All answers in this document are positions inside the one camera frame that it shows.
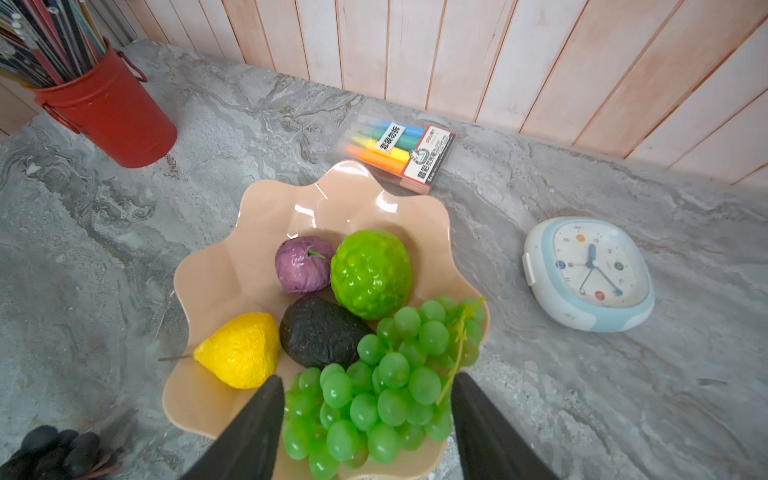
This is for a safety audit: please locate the black fake grape bunch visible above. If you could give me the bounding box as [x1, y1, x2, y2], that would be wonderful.
[1, 425, 122, 480]

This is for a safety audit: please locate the highlighter marker pack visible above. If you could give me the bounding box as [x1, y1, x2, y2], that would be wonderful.
[335, 114, 457, 195]

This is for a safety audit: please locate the green fake grape bunch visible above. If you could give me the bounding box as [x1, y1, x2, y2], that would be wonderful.
[281, 296, 485, 479]

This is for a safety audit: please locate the white and blue clock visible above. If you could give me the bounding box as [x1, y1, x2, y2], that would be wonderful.
[522, 217, 655, 333]

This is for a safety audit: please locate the peach scalloped fruit bowl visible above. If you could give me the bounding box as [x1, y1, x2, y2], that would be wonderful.
[163, 160, 483, 479]

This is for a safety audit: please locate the bundle of coloured pencils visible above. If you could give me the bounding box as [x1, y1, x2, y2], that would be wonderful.
[1, 0, 109, 89]

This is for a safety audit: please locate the dark fake avocado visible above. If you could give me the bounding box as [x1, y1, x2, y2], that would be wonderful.
[279, 295, 374, 370]

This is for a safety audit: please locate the red pencil bucket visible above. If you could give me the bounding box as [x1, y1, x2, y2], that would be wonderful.
[32, 47, 177, 168]

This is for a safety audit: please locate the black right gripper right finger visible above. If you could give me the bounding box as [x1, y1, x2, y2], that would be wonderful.
[451, 372, 558, 480]

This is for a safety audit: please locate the yellow fake lemon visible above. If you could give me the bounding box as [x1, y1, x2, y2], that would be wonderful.
[159, 313, 281, 390]

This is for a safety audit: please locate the purple fake fruit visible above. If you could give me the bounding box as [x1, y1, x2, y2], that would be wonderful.
[275, 236, 336, 294]

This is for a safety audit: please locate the green bumpy fake fruit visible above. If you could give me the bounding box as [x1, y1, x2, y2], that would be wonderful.
[331, 230, 413, 321]

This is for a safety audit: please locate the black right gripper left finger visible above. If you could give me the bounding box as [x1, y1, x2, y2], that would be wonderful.
[181, 375, 285, 480]

